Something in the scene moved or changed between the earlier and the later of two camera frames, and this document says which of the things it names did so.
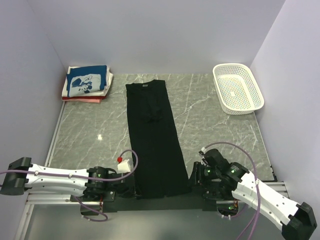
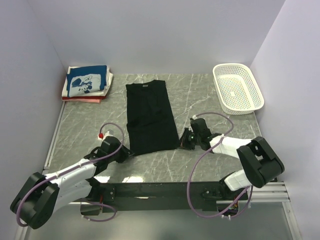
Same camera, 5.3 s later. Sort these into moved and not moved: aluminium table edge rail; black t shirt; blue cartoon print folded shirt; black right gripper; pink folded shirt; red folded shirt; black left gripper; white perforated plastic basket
Moved: black left gripper; black t shirt; black right gripper
Not moved: white perforated plastic basket; red folded shirt; blue cartoon print folded shirt; pink folded shirt; aluminium table edge rail
